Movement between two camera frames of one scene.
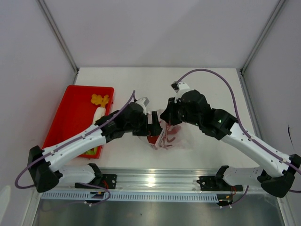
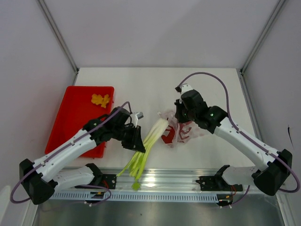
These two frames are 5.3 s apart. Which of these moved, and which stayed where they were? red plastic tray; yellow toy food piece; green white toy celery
Moved: green white toy celery
Stayed: red plastic tray; yellow toy food piece
